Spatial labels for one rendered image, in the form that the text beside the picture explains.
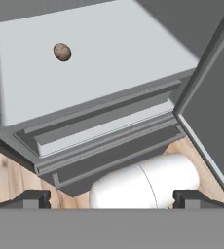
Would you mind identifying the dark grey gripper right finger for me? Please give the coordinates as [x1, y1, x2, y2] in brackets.
[172, 189, 224, 209]

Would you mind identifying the grey open fridge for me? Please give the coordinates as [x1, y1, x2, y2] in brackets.
[0, 0, 224, 198]

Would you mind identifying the white rounded cylinder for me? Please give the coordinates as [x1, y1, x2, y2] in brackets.
[89, 153, 201, 209]

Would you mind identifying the grey fridge drawer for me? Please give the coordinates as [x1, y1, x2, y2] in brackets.
[14, 80, 187, 160]

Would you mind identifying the grey fridge door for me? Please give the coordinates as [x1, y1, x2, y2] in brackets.
[172, 0, 224, 207]

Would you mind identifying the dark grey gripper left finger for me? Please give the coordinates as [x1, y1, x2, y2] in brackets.
[0, 189, 52, 209]

